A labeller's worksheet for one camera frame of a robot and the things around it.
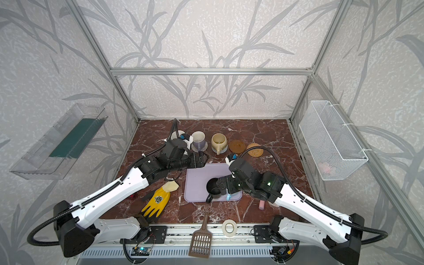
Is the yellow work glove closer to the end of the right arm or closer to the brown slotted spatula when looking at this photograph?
the brown slotted spatula

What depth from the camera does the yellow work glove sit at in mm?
801

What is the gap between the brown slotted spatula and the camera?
0.71m
